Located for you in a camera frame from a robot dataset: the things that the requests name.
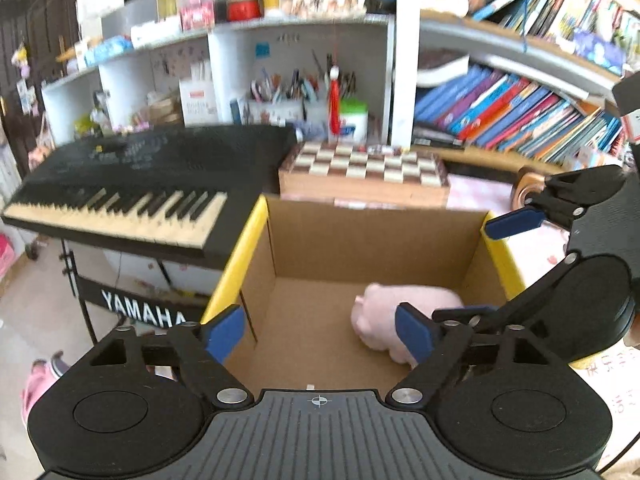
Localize row of colourful books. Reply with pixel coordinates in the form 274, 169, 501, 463
414, 62, 626, 166

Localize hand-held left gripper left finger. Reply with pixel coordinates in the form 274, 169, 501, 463
87, 305, 256, 408

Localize white pen holder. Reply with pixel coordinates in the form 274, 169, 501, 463
245, 97, 306, 126

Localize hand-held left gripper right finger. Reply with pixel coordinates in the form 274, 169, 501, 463
389, 302, 556, 406

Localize wooden chess board box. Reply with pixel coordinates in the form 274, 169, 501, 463
278, 141, 451, 208

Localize blue patterned packet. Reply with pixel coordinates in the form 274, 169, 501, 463
572, 30, 626, 76

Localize white shelf unit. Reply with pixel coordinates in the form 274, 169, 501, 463
40, 0, 421, 151

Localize pink checked desktop cloth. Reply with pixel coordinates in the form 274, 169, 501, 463
447, 172, 640, 466

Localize green lid wipes tub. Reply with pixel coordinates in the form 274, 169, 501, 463
340, 100, 370, 142

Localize red hanging tassel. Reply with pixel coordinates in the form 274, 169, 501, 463
327, 52, 343, 136

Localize pink shoe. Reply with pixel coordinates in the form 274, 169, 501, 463
20, 352, 71, 426

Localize plain white box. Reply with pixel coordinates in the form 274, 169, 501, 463
130, 17, 182, 48

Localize wooden bookshelf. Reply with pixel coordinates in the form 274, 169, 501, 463
420, 0, 640, 173

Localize black electronic keyboard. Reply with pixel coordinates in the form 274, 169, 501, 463
2, 125, 298, 271

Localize thick white-edged book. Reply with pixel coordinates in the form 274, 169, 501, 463
417, 50, 471, 86

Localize blue tissue pack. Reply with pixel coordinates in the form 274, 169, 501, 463
85, 35, 135, 66

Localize white box red label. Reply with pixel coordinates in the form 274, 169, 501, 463
179, 77, 220, 126

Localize row of thin picture books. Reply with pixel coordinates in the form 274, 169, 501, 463
467, 0, 640, 76

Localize pink plush pig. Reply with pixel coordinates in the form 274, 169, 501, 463
350, 282, 466, 368

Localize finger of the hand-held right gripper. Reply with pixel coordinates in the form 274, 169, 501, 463
485, 165, 628, 241
431, 255, 591, 336

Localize brown retro radio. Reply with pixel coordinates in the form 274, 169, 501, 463
511, 166, 548, 208

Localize yellow cardboard box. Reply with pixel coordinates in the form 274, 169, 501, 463
200, 192, 606, 391

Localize pink patterned box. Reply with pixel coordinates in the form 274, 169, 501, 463
180, 0, 216, 31

